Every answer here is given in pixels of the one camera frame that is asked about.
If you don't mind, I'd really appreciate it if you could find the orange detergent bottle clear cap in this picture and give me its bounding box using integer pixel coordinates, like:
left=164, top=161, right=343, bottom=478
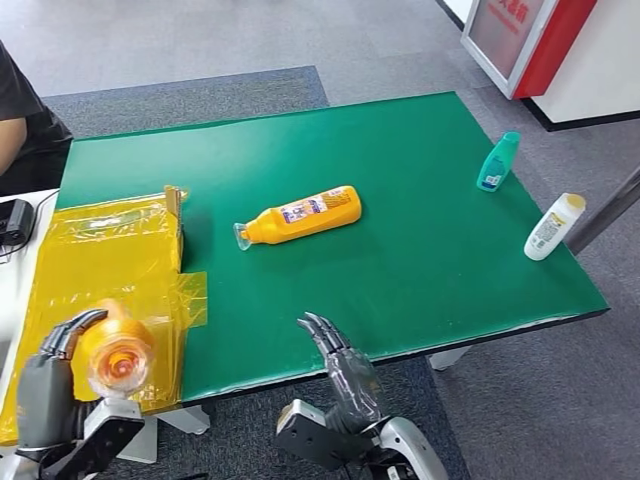
left=75, top=299, right=157, bottom=402
left=232, top=186, right=362, bottom=252

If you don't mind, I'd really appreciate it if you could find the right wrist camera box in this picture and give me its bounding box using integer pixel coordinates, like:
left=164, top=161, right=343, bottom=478
left=275, top=399, right=381, bottom=472

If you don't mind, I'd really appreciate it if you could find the grey metal bar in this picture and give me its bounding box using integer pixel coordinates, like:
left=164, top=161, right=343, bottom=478
left=567, top=165, right=640, bottom=256

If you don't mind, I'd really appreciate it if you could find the person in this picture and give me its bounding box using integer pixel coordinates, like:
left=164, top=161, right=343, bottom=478
left=0, top=39, right=73, bottom=198

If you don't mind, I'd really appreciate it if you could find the white bottle yellow cap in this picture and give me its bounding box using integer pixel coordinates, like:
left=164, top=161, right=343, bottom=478
left=523, top=193, right=587, bottom=262

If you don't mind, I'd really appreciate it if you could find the red and white kiosk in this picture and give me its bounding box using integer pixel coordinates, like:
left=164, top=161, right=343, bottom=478
left=460, top=0, right=640, bottom=132

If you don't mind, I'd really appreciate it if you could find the white table foot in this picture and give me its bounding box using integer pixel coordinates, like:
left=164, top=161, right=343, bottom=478
left=429, top=345, right=473, bottom=372
left=117, top=405, right=211, bottom=465

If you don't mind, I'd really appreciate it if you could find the green table mat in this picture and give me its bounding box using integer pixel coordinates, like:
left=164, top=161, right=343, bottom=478
left=56, top=91, right=610, bottom=407

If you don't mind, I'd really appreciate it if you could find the yellow taped cardboard box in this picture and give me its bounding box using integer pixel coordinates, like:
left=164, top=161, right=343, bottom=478
left=0, top=186, right=208, bottom=446

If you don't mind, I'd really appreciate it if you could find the thin black cable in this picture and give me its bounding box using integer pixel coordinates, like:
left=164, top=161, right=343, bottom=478
left=0, top=190, right=58, bottom=266

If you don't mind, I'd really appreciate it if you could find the black device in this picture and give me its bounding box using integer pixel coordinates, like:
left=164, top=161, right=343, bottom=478
left=0, top=198, right=35, bottom=248

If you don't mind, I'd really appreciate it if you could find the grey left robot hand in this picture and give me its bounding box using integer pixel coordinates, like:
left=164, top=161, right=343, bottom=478
left=16, top=309, right=109, bottom=458

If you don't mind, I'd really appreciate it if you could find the teal plastic bottle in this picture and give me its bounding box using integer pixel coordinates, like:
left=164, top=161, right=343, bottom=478
left=476, top=131, right=522, bottom=194

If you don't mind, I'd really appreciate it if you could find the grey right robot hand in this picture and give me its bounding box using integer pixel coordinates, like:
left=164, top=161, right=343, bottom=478
left=297, top=311, right=387, bottom=435

